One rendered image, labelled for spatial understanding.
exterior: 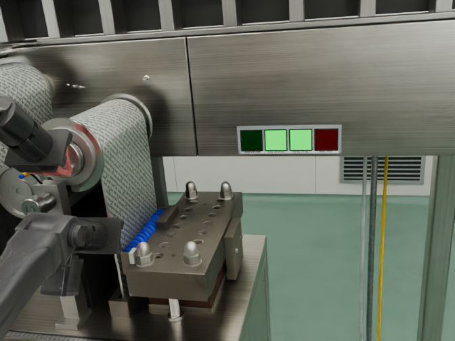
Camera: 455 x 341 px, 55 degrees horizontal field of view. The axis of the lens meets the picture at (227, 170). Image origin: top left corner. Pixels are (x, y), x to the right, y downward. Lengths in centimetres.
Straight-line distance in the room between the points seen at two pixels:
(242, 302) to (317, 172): 268
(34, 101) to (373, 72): 77
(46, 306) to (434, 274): 105
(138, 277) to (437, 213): 85
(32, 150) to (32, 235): 14
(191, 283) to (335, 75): 56
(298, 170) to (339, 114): 254
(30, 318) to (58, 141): 45
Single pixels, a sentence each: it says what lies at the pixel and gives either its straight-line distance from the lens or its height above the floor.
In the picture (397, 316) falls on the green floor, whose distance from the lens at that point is 247.
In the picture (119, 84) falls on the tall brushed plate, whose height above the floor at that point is 133.
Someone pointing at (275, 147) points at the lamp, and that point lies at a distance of 109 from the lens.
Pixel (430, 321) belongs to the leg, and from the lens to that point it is 155.
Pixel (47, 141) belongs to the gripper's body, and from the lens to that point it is 76.
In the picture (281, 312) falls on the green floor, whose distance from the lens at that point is 243.
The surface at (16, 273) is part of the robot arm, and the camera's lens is 62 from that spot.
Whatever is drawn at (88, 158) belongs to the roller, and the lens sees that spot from 86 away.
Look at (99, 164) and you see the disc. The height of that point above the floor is 123.
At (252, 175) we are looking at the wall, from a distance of 365.
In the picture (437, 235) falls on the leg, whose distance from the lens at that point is 139.
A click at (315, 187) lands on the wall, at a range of 364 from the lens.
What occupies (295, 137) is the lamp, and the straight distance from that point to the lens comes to 108.
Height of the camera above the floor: 148
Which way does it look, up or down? 19 degrees down
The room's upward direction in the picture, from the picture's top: 4 degrees counter-clockwise
